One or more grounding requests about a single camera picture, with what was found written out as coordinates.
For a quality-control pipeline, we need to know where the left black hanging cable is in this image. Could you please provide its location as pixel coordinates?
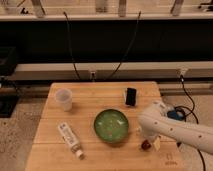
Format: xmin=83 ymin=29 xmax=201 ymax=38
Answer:
xmin=62 ymin=11 xmax=82 ymax=81

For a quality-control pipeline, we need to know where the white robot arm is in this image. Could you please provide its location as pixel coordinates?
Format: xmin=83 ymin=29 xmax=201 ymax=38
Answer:
xmin=138 ymin=101 xmax=213 ymax=155

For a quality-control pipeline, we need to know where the black phone on stand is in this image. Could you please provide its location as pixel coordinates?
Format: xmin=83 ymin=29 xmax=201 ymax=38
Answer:
xmin=125 ymin=88 xmax=137 ymax=106

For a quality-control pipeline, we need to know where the black floor cable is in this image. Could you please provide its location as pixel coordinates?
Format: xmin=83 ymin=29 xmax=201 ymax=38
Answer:
xmin=172 ymin=75 xmax=208 ymax=171

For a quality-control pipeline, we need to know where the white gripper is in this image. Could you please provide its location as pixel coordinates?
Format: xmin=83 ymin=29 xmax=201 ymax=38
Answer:
xmin=138 ymin=127 xmax=161 ymax=151

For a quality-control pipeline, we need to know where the blue round floor object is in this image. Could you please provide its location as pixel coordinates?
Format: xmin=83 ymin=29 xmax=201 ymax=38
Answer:
xmin=167 ymin=110 xmax=184 ymax=121

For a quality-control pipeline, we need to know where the small red pepper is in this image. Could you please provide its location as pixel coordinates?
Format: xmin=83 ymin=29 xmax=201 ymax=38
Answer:
xmin=141 ymin=140 xmax=151 ymax=150

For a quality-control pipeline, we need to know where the translucent plastic cup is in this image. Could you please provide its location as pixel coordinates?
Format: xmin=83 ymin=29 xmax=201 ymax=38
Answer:
xmin=55 ymin=89 xmax=72 ymax=111

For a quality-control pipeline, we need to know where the black hanging cable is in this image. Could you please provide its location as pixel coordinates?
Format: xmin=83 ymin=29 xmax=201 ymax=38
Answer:
xmin=62 ymin=11 xmax=82 ymax=81
xmin=105 ymin=10 xmax=142 ymax=81

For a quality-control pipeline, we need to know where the green ceramic bowl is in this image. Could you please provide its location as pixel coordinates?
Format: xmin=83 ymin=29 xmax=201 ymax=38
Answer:
xmin=93 ymin=109 xmax=129 ymax=143

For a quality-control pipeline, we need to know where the white tube bottle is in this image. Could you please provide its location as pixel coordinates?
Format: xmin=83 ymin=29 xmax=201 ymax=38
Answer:
xmin=58 ymin=122 xmax=84 ymax=159

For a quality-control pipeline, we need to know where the right black hanging cable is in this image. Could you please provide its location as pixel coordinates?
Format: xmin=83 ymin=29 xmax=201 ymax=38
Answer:
xmin=105 ymin=10 xmax=142 ymax=81

